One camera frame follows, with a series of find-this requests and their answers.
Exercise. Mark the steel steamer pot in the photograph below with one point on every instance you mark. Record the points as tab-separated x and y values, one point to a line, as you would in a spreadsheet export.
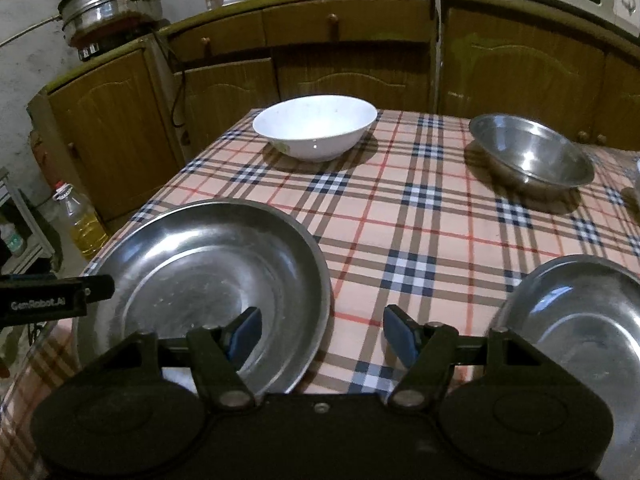
100	5

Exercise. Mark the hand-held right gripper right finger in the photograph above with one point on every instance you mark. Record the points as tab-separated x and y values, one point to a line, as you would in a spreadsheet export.
400	340

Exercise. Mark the grey storage rack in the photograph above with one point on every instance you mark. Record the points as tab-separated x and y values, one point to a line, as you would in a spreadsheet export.
37	230

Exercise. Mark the wooden cabinet with drawers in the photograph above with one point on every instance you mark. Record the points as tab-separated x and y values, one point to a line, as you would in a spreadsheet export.
300	35

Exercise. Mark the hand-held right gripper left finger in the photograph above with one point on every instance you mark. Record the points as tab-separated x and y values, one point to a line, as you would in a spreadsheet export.
247	332

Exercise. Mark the large white bowl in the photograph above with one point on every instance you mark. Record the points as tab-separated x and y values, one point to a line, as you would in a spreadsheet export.
315	125

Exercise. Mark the cooking oil bottle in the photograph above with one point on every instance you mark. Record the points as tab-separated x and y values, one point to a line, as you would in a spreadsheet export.
85	230

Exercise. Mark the gas stove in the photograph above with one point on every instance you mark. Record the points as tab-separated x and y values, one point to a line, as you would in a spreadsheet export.
100	42

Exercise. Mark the steel plate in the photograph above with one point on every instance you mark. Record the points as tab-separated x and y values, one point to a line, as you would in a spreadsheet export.
200	270
575	320

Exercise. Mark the steel bowl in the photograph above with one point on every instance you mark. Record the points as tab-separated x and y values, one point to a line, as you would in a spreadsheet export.
530	155

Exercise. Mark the plaid tablecloth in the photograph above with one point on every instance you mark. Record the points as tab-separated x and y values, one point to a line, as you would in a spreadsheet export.
400	210

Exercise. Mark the small green-label bottle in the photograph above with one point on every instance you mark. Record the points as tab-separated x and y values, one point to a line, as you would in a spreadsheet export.
12	242

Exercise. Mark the wooden single-door cabinet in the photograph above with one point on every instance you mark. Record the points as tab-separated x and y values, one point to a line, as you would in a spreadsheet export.
110	135

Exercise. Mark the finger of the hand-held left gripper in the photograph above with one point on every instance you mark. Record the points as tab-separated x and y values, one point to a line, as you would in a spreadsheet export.
100	289

